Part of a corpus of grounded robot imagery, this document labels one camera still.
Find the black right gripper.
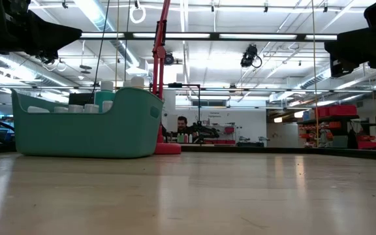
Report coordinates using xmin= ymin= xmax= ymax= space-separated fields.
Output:
xmin=324 ymin=0 xmax=376 ymax=78

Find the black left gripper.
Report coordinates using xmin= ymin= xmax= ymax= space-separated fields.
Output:
xmin=0 ymin=0 xmax=83 ymax=63

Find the large teal paint bottle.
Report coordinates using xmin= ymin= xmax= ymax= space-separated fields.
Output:
xmin=93 ymin=80 xmax=116 ymax=114

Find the small light blue paint bottle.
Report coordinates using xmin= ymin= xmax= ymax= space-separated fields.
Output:
xmin=83 ymin=103 xmax=101 ymax=114

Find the teal plastic caddy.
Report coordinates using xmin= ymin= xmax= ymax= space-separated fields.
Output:
xmin=10 ymin=86 xmax=165 ymax=160

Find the small dark red paint bottle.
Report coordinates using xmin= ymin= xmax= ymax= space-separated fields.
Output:
xmin=101 ymin=100 xmax=114 ymax=114

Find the black monitor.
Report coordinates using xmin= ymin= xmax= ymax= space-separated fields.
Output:
xmin=69 ymin=93 xmax=95 ymax=106

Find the parts bin rack cart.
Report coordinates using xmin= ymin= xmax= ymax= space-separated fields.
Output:
xmin=297 ymin=104 xmax=361 ymax=149

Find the red desk lamp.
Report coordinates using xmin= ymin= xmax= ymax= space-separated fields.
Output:
xmin=151 ymin=0 xmax=183 ymax=155

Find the person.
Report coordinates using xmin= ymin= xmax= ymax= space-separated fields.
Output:
xmin=166 ymin=116 xmax=197 ymax=144

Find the black tool cabinet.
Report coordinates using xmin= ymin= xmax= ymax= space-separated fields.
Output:
xmin=236 ymin=135 xmax=271 ymax=148

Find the white shelf with red bins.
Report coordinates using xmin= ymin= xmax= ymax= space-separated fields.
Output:
xmin=204 ymin=121 xmax=237 ymax=146

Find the black hanging cable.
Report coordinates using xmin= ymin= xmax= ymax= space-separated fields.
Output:
xmin=88 ymin=0 xmax=112 ymax=104

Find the yellow extension cord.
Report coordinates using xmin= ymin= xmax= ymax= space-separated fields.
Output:
xmin=310 ymin=0 xmax=320 ymax=148

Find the black overhead camera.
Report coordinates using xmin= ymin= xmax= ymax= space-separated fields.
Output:
xmin=239 ymin=44 xmax=263 ymax=69

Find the black aluminium table frame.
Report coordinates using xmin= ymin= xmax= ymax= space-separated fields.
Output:
xmin=0 ymin=31 xmax=376 ymax=163

